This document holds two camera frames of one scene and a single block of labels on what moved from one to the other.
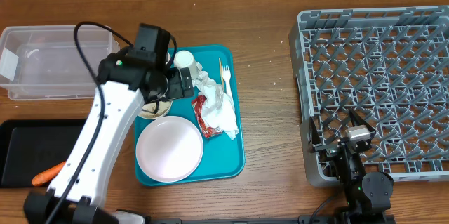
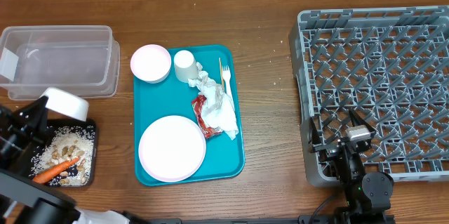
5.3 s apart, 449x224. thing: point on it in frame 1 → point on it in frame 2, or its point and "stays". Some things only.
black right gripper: [334, 150] stays
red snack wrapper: [207, 130] stays
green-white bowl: [155, 109] → [66, 103]
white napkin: [218, 110] stays
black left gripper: [179, 90] → [30, 122]
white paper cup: [185, 59] stays
